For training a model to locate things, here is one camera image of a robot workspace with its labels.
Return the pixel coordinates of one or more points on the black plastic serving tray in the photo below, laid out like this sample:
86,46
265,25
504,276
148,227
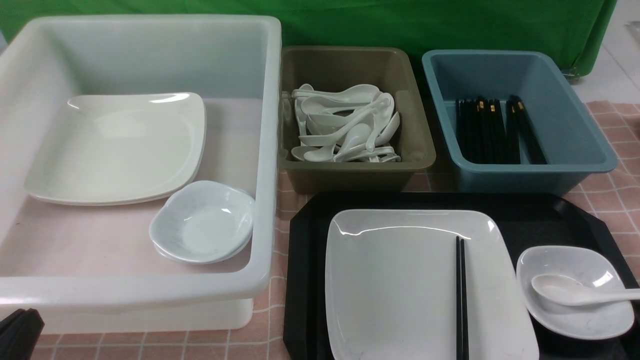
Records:
525,220

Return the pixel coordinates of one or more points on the large white plastic tub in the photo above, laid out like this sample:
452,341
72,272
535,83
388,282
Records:
95,269

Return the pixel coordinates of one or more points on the olive brown plastic bin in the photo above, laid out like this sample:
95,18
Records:
334,69

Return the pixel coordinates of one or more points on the black chopstick pair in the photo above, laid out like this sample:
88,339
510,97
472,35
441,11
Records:
462,334

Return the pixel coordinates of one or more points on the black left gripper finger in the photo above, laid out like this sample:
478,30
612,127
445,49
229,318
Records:
19,334

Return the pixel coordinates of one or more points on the white square plate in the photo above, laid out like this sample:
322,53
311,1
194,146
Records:
391,293

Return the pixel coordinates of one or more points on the pink checkered tablecloth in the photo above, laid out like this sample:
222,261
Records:
611,197

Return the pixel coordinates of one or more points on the green backdrop cloth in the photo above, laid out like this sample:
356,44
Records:
568,31

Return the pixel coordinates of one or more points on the bundle of black chopsticks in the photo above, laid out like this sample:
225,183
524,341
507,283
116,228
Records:
491,132

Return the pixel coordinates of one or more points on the blue plastic bin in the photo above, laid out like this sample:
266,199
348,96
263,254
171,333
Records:
571,140

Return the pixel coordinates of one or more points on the stacked small white bowls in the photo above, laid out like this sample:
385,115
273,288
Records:
204,223

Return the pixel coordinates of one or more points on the pile of white spoons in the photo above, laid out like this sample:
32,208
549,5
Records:
353,125

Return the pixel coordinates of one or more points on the white ceramic soup spoon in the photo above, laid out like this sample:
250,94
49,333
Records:
569,292

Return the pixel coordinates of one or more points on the small white bowl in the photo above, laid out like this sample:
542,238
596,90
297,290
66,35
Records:
587,267

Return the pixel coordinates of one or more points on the stacked white square plates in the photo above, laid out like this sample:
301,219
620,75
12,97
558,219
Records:
103,150

